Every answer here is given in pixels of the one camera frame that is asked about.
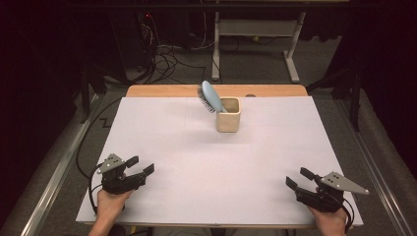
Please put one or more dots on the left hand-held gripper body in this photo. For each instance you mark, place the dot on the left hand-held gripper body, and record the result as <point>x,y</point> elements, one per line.
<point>118,182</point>

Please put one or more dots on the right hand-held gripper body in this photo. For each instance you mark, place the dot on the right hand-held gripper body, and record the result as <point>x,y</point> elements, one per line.
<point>323,198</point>

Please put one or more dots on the cream square cup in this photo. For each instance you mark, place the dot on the cream square cup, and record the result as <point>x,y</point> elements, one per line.
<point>228,123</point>

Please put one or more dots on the light blue hairbrush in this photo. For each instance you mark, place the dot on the light blue hairbrush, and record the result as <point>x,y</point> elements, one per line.
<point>211,96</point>

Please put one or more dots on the person's left hand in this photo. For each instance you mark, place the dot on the person's left hand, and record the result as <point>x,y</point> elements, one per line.
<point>109,206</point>

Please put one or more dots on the person's right hand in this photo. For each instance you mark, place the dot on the person's right hand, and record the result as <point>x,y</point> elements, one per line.
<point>331,224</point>

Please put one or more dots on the wooden table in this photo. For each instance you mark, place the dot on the wooden table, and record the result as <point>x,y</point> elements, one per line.
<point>164,90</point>

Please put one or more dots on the black metal stand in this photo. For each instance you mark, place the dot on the black metal stand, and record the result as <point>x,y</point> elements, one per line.
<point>86,95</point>
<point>354,98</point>

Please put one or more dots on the silver metal floor rail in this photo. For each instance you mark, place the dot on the silver metal floor rail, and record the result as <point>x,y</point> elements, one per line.
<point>377,183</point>
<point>55,177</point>

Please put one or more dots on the white metal desk frame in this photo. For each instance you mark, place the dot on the white metal desk frame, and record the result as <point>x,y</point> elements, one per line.
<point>255,28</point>

